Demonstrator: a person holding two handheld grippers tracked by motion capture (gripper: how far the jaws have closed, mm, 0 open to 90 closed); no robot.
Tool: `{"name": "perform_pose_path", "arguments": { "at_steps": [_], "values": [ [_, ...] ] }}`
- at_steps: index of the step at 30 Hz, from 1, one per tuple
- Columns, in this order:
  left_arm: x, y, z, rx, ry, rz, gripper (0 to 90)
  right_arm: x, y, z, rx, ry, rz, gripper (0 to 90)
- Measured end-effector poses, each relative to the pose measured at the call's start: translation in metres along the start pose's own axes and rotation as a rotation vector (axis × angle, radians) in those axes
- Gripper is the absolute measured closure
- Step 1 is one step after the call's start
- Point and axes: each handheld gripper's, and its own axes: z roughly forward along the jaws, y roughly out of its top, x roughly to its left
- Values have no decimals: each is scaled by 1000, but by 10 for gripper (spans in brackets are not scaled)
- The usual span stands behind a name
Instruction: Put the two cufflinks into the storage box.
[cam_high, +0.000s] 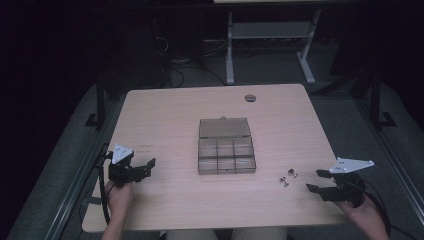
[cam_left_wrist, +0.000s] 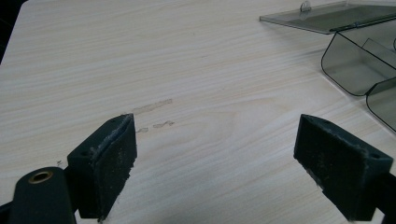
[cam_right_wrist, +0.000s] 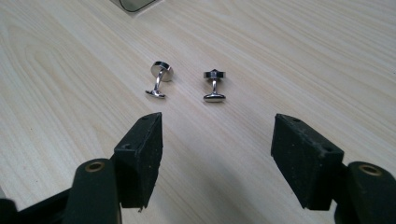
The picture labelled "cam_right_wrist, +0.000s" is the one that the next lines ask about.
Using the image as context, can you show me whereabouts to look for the star-shaped silver cufflink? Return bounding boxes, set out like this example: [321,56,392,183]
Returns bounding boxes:
[203,68,227,104]

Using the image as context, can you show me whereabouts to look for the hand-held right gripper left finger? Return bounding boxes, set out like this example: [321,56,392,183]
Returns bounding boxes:
[113,111,163,210]

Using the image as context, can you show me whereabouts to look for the clear plastic box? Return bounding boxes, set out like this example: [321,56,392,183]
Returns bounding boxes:
[109,0,163,15]

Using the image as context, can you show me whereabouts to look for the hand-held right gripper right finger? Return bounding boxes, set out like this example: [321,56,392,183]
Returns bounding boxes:
[270,113,346,211]

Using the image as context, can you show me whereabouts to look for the round silver cufflink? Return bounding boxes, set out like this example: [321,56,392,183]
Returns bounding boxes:
[145,61,175,100]

